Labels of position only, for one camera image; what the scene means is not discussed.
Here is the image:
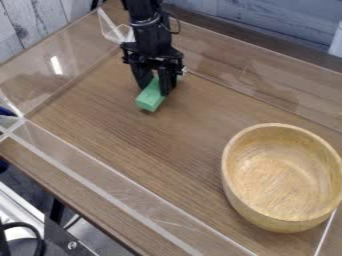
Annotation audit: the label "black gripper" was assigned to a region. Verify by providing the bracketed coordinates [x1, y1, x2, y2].
[121, 18, 185, 96]

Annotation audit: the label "green rectangular block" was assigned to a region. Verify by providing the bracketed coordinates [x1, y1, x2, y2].
[135, 76, 166, 112]

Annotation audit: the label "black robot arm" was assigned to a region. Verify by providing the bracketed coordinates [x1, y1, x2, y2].
[121, 0, 185, 96]

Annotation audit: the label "brown wooden bowl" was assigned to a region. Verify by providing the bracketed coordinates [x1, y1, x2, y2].
[221, 123, 342, 233]

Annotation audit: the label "clear acrylic tray walls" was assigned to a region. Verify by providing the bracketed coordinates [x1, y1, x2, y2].
[0, 14, 342, 256]

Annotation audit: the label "black metal table bracket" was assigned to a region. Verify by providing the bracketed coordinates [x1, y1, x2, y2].
[43, 199, 99, 256]

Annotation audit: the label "black cable lower left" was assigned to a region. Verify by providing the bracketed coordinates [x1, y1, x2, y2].
[0, 222, 46, 256]

